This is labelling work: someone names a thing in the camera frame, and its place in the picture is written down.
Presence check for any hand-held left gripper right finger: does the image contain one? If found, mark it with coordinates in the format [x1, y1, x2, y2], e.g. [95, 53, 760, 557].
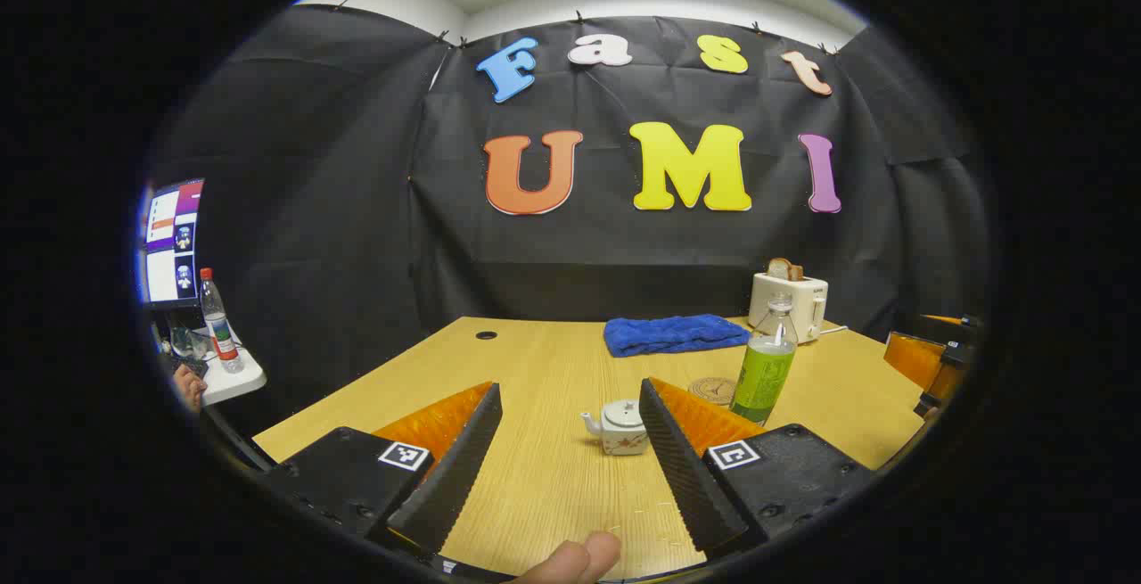
[638, 377, 879, 558]

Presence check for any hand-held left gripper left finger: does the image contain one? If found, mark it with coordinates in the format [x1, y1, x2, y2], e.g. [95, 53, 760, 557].
[259, 381, 503, 563]

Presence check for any white ceramic teacup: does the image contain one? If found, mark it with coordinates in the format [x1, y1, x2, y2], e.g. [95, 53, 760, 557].
[581, 410, 650, 457]

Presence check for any round brown coaster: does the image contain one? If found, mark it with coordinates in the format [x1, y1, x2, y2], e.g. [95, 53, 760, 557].
[688, 376, 739, 407]

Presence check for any green label water bottle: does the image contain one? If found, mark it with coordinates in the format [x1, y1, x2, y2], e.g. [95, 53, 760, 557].
[729, 292, 799, 426]

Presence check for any red cap plastic bottle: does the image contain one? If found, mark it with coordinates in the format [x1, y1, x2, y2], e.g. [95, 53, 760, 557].
[199, 267, 245, 374]

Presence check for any white toaster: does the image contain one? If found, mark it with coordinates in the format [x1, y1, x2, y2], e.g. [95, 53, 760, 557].
[748, 270, 829, 344]

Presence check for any blue towel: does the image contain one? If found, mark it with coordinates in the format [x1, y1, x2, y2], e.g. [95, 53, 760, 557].
[603, 314, 752, 358]

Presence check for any white side table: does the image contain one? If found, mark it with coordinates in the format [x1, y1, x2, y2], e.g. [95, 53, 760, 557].
[165, 334, 267, 407]

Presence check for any black backdrop cloth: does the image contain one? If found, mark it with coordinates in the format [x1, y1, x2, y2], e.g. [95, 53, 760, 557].
[147, 3, 990, 442]

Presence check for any computer monitor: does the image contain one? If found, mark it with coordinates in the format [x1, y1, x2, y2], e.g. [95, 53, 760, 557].
[138, 178, 206, 308]

